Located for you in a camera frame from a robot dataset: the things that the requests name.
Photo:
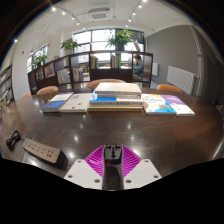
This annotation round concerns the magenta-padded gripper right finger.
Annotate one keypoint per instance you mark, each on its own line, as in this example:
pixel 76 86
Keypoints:
pixel 141 173

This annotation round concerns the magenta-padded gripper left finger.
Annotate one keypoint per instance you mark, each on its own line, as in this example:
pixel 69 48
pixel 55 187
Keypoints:
pixel 81 173

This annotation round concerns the black and grey power strip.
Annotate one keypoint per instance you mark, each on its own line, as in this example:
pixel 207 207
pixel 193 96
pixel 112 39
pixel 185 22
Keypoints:
pixel 41 151

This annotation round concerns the colourful white picture book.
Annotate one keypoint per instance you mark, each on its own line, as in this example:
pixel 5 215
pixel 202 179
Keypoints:
pixel 156 105

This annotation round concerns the large tan book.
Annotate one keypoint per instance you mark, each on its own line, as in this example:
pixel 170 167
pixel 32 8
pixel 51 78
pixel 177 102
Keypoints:
pixel 115 108

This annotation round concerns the white flat book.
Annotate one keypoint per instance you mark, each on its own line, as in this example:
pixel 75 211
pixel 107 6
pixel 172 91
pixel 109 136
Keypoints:
pixel 78 102

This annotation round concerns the dark blue book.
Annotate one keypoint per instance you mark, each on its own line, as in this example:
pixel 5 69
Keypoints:
pixel 55 104

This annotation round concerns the large bright blue book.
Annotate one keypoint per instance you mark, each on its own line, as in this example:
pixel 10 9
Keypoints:
pixel 106 100

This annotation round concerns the purple and white book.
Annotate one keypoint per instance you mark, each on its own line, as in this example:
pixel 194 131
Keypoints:
pixel 181 106

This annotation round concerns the thick white book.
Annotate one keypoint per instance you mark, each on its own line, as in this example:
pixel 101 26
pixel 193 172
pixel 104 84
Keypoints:
pixel 118 89

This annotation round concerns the row of orange chairs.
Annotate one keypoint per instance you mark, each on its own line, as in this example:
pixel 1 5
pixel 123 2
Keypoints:
pixel 48 90

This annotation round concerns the dark low shelf unit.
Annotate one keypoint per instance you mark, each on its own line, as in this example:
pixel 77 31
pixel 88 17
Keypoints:
pixel 110 75

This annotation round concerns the person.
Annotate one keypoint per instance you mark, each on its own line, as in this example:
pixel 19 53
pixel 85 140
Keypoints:
pixel 138 68

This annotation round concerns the large green potted plant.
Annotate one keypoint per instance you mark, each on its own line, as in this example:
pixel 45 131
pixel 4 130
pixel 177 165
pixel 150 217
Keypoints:
pixel 120 37

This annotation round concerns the ceiling air conditioner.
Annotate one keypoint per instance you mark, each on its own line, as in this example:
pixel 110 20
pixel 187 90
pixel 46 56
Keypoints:
pixel 99 14

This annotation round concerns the ceiling track lights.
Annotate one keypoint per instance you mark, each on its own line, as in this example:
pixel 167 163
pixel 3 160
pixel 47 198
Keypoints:
pixel 53 9

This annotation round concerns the white wall radiator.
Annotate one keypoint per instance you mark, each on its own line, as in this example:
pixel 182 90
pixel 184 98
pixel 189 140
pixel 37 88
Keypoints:
pixel 180 78

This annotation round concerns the small white wall panel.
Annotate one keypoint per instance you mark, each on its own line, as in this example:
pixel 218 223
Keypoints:
pixel 155 69

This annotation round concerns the tall wall bookshelf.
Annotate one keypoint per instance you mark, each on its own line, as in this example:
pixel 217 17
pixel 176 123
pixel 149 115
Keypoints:
pixel 6 88

